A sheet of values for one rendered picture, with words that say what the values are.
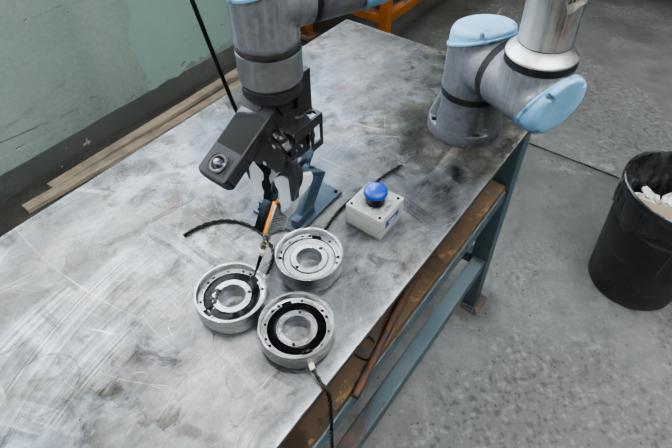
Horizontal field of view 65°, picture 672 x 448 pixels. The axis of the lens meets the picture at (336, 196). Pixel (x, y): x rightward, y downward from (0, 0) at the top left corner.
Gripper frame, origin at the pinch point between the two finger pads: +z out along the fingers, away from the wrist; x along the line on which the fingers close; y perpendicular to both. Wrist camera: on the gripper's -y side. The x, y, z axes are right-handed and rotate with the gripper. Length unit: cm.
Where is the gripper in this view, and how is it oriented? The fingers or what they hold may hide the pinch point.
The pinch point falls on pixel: (275, 208)
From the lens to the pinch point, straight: 75.2
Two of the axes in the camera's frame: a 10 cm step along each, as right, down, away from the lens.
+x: -8.1, -4.0, 4.2
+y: 5.8, -5.8, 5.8
